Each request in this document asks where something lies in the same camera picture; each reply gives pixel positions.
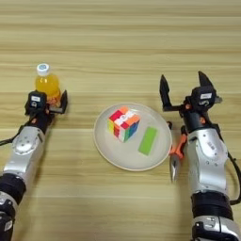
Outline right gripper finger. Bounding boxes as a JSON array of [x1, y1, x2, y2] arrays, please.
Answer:
[[197, 71, 216, 89], [158, 73, 173, 111]]

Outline orange-handled pliers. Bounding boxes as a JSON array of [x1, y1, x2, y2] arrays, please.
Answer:
[[168, 120, 189, 184]]

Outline green rectangular block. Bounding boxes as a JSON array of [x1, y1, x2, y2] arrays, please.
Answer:
[[137, 125, 159, 157]]

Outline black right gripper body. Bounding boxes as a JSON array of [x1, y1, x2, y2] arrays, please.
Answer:
[[162, 95, 224, 134]]

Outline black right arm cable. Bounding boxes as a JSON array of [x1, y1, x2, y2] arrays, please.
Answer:
[[217, 123, 241, 206]]

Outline multicoloured puzzle cube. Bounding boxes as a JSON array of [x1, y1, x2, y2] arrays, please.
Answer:
[[107, 105, 141, 143]]

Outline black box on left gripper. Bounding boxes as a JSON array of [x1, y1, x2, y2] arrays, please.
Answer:
[[24, 90, 49, 116]]

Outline round white plate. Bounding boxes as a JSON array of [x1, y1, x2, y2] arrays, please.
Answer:
[[92, 102, 173, 172]]

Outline orange juice bottle white cap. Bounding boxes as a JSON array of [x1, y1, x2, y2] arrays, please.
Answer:
[[34, 62, 62, 106]]

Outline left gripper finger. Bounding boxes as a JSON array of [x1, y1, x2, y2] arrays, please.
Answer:
[[59, 89, 69, 115]]

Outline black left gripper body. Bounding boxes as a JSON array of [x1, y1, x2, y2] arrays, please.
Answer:
[[26, 104, 69, 135]]

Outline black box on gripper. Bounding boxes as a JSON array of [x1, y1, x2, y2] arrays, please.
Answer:
[[190, 85, 218, 111], [24, 90, 49, 116]]

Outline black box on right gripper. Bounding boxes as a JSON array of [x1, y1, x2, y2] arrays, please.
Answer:
[[190, 85, 218, 111]]

